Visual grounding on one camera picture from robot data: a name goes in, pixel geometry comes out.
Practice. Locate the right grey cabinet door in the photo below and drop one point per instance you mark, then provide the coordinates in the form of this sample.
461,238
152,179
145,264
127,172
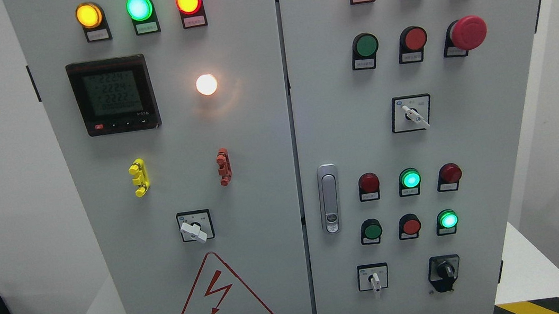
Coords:
344,117

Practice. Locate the green push button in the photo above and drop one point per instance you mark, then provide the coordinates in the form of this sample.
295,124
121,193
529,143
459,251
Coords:
364,49
371,232

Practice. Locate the green push button lower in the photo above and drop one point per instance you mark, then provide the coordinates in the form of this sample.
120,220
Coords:
371,232

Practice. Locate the black digital power meter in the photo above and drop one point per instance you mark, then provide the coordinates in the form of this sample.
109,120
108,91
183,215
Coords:
114,95

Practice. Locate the silver door latch handle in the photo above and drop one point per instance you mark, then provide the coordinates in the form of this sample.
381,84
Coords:
328,197

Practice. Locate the red push button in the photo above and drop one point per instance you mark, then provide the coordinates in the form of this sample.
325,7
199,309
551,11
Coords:
409,227
411,43

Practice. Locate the white selector switch left door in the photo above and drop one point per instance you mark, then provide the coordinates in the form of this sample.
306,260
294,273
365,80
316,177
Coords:
195,225

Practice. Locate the white lit indicator lamp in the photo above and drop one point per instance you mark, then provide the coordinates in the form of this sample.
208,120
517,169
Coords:
206,84

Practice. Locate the red indicator light top left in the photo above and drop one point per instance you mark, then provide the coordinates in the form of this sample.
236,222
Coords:
192,13

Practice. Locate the red emergency stop mushroom button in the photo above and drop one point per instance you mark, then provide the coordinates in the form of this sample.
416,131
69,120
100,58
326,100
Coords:
463,35

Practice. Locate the green lit indicator middle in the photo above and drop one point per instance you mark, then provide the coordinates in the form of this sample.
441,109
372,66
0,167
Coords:
409,182

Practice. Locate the dark red indicator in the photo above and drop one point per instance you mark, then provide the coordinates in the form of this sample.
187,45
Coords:
368,187
449,177

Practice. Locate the white selector switch upper right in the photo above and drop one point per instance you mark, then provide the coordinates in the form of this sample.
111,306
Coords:
410,113

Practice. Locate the dark red indicator left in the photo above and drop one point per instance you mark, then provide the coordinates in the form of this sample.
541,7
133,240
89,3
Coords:
368,187

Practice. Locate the green push button upper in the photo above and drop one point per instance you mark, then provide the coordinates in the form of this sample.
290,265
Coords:
364,49

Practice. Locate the black knob selector switch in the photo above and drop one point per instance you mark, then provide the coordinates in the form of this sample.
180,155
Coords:
443,272

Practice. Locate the yellow terminal connector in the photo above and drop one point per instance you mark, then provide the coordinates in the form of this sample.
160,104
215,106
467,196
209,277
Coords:
139,177

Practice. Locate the dark red indicator right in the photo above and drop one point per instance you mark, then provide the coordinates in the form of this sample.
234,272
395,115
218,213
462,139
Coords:
449,177

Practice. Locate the left grey cabinet door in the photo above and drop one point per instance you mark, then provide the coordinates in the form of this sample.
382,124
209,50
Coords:
256,218

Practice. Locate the red electric hazard warning sticker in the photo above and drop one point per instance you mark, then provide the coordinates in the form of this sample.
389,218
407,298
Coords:
217,289

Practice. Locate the green indicator light top left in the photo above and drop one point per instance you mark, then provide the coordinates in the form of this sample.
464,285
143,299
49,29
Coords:
144,16

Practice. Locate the grey cabinet door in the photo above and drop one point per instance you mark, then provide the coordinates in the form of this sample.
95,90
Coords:
256,218
344,117

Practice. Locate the red push button lower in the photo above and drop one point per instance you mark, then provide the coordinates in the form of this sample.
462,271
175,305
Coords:
409,227

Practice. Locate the white selector switch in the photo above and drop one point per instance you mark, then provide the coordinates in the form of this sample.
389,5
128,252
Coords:
373,277
410,113

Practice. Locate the white selector switch lower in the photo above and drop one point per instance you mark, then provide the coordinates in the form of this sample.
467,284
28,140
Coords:
373,277

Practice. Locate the red push button upper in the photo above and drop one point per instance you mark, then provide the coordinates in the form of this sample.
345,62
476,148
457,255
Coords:
411,43

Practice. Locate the red terminal connector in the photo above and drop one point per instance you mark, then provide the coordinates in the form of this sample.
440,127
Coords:
224,165

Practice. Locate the green lit button lower right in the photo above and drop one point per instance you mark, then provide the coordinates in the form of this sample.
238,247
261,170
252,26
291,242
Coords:
447,221

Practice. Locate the yellow indicator light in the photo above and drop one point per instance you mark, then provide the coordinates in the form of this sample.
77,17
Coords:
92,18

